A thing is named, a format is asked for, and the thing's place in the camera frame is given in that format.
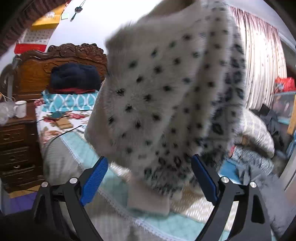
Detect white mug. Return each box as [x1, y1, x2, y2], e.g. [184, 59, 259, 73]
[13, 100, 28, 118]

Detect black cable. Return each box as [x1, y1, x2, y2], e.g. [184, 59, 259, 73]
[44, 125, 86, 167]

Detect clear plastic storage box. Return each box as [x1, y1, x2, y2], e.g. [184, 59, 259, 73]
[273, 91, 296, 121]

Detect grey jacket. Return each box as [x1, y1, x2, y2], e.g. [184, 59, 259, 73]
[231, 148, 292, 234]

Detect white spotted fleece garment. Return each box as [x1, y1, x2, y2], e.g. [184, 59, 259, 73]
[84, 0, 247, 215]

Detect black wall ornament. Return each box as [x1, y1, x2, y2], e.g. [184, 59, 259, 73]
[69, 0, 87, 22]

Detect teal patterned pillow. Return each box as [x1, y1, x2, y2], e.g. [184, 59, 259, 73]
[42, 90, 99, 112]

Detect dark wooden nightstand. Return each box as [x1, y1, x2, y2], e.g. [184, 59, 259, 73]
[0, 103, 44, 193]

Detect red bag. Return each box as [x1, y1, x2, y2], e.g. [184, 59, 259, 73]
[275, 77, 296, 93]

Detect carved wooden headboard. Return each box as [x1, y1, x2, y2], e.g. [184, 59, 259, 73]
[13, 43, 109, 98]

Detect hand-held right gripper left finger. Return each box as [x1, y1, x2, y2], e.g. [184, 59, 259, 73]
[31, 156, 109, 241]

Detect dark clothes pile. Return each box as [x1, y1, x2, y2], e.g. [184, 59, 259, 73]
[252, 104, 285, 149]

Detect beige patterned folded quilt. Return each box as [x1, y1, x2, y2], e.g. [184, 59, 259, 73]
[233, 109, 275, 158]

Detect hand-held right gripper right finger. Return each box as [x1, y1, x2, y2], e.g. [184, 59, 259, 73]
[191, 154, 272, 241]

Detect floral bed sheet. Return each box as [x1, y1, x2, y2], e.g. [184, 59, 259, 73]
[35, 98, 93, 149]

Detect navy folded clothing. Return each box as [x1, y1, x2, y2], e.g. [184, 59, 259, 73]
[50, 63, 102, 92]

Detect clear plastic bag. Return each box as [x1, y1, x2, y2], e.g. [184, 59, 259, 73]
[0, 102, 15, 124]

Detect pink leaf-print curtain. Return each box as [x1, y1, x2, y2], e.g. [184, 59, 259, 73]
[228, 6, 288, 110]

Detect wall calendar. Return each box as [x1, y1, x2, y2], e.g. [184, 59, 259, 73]
[14, 2, 70, 55]

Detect red folded cloth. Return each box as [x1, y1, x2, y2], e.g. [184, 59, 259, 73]
[48, 88, 97, 95]

